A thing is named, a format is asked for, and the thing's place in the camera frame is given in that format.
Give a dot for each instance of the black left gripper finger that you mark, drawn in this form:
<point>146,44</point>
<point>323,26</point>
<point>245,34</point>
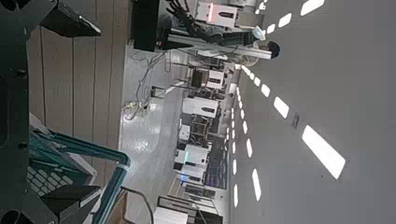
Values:
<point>71,196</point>
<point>74,28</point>

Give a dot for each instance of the teal plastic mesh crate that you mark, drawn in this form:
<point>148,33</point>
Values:
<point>84,149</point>

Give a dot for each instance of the black humanoid robot arm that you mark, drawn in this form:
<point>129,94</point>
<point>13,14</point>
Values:
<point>193,26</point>

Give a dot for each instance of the black upright cabinet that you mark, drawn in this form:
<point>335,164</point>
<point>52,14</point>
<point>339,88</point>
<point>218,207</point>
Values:
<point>144,25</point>

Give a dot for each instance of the white power strip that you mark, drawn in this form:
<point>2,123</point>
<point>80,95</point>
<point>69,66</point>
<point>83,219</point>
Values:
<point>134,106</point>

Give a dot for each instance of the metal floor stand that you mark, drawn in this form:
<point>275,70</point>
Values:
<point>157,91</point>

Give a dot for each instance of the white robot cabinet blue light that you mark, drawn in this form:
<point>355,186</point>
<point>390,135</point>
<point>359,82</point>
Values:
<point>193,171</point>

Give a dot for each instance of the small white cabinet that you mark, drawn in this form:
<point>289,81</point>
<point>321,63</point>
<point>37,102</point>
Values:
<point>184,132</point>

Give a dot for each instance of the white robot cabinet green light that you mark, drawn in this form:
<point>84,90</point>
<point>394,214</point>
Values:
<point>196,154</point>

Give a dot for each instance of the small black box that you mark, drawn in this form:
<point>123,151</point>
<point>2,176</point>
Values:
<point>196,78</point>

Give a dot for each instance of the metal shelf rack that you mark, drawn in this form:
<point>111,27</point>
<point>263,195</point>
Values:
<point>200,127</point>

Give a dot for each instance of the white robot cabinet pink light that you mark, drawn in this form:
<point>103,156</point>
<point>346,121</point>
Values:
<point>221,14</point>

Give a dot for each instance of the wide white robot cabinet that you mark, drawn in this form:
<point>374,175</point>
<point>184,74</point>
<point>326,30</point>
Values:
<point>199,107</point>

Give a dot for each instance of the white humanoid robot head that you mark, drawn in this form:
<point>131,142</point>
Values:
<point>258,32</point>

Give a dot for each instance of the rectangular ceiling light panel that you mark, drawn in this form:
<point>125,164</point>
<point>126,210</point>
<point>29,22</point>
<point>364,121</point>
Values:
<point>249,147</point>
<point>285,20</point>
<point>256,184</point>
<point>265,90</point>
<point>311,5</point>
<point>281,107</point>
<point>271,28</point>
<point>257,81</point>
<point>323,151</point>

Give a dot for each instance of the person in beige jacket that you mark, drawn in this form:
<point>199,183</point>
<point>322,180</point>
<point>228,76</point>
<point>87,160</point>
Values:
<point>274,49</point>

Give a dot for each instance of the small grey ceiling sensor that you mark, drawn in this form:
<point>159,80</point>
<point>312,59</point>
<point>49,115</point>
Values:
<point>295,121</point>

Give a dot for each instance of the black frame trolley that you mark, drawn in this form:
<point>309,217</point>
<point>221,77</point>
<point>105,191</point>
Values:
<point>174,199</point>

